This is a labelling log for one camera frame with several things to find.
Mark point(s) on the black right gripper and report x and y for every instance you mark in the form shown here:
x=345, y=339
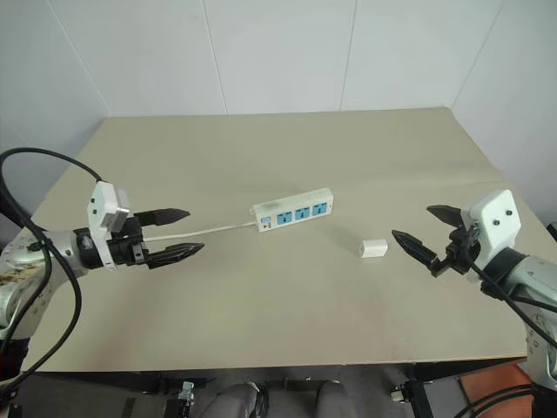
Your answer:
x=461, y=250

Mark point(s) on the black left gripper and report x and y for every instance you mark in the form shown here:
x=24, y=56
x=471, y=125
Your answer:
x=126, y=250

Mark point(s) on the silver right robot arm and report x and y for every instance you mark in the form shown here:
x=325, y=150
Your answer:
x=532, y=278

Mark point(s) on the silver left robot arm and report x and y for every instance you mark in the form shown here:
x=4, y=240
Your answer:
x=54, y=249

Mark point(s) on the white plug adapter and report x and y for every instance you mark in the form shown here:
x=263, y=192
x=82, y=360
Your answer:
x=373, y=249

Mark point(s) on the white power strip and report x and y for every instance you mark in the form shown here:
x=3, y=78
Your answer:
x=300, y=204

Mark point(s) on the metal table caster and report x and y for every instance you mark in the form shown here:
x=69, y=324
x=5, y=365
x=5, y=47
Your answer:
x=398, y=394
x=187, y=391

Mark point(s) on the grey rounded shape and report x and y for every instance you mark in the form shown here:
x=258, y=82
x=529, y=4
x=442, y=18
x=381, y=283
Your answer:
x=333, y=399

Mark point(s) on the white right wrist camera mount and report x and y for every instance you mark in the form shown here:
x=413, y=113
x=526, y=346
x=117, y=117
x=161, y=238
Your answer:
x=496, y=217

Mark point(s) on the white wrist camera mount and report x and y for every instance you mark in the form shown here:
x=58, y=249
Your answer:
x=102, y=209
x=496, y=217

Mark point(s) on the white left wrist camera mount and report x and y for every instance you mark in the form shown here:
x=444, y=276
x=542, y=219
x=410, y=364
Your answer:
x=102, y=209

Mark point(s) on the black table frame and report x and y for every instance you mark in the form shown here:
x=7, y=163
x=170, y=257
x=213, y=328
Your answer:
x=304, y=375

